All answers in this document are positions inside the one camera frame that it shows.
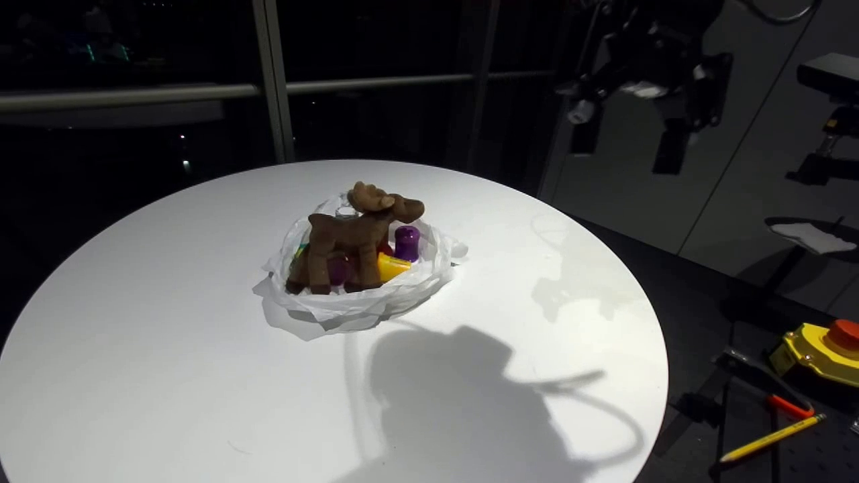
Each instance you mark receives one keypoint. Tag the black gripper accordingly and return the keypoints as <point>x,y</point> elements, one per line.
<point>654,62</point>

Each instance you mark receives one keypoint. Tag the small purple container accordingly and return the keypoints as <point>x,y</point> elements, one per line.
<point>409,242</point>

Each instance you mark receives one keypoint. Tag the yellow tub yellow lid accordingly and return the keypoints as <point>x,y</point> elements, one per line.
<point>394,268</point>

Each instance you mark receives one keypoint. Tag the brown plush reindeer toy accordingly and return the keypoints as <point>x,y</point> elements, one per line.
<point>345,242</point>

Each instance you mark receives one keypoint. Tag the grey flat stand plate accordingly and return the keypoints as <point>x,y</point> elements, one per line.
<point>814,238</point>

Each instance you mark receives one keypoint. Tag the black and red tool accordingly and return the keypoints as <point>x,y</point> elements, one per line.
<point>762,376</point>

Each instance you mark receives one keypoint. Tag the yellow emergency stop box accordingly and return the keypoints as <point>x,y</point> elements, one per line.
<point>821,352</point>

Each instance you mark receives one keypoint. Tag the white plastic bag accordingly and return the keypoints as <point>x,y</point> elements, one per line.
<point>359,310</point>

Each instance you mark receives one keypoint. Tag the yellow pencil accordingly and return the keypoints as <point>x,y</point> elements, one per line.
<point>768,438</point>

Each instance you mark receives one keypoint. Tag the black camera on stand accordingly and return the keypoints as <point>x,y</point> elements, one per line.
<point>837,76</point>

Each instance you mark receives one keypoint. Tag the grey window post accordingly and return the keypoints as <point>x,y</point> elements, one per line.
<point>273,82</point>

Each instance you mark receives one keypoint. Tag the grey horizontal window rail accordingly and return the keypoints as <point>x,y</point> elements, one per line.
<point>124,96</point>

